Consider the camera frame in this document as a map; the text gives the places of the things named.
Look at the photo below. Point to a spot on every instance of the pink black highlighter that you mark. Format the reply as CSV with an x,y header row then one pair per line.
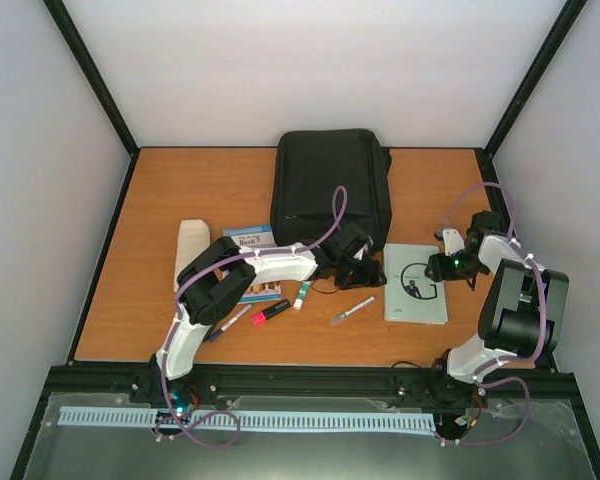
x,y
270,312

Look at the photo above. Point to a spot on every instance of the grey book letter G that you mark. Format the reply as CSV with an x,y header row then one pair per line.
x,y
409,295

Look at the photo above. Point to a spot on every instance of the white glue stick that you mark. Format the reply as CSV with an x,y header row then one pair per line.
x,y
301,295

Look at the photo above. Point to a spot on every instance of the black student backpack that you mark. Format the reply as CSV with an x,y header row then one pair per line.
x,y
310,165

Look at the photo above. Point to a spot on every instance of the left black frame post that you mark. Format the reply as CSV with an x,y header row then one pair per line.
x,y
80,52

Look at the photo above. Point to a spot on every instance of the silver white pen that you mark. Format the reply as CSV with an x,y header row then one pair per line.
x,y
345,314

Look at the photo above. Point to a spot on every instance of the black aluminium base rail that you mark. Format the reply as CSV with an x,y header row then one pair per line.
x,y
214,385

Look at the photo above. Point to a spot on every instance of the black frame post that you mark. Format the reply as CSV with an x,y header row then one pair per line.
x,y
550,46
80,52

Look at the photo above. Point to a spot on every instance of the beige fabric pencil case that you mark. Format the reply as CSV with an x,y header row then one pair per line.
x,y
192,239

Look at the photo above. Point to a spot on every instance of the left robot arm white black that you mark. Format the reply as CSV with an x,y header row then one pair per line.
x,y
211,286

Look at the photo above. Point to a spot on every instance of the light blue cable duct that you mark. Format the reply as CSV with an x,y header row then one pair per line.
x,y
251,421

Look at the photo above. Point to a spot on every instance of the right black frame post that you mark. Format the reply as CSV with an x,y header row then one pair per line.
x,y
550,46

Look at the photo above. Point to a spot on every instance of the dog picture book purple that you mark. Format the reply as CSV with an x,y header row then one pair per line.
x,y
256,236

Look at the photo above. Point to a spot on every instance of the blue white marker pen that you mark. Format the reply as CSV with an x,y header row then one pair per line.
x,y
219,331

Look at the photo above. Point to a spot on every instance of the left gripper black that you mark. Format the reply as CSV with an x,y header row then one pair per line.
x,y
369,278

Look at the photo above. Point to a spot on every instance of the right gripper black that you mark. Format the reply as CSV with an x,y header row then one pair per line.
x,y
441,271

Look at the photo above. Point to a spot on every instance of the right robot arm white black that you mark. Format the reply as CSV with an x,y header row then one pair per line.
x,y
521,318

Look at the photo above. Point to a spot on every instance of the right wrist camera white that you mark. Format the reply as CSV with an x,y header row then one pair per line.
x,y
451,241

